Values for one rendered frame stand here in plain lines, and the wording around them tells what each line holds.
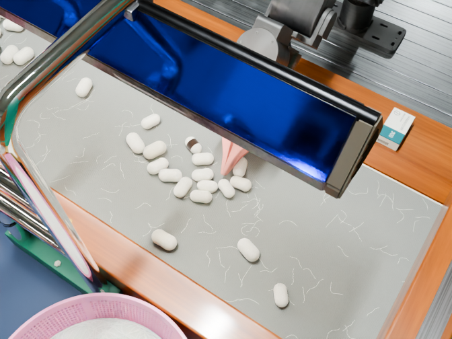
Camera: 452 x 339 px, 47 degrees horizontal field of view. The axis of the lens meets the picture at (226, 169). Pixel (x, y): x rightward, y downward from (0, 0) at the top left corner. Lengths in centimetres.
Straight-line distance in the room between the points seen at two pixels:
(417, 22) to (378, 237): 54
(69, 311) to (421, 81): 73
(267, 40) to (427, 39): 54
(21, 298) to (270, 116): 53
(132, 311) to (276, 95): 39
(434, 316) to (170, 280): 32
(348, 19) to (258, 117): 67
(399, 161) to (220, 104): 43
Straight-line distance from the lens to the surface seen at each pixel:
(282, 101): 42
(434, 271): 64
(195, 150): 79
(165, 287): 69
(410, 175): 82
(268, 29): 65
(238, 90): 43
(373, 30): 110
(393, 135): 81
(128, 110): 87
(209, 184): 76
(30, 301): 83
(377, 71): 104
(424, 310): 62
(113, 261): 72
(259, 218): 76
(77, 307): 72
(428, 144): 84
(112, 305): 71
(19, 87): 42
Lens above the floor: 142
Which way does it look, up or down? 59 degrees down
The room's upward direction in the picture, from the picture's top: straight up
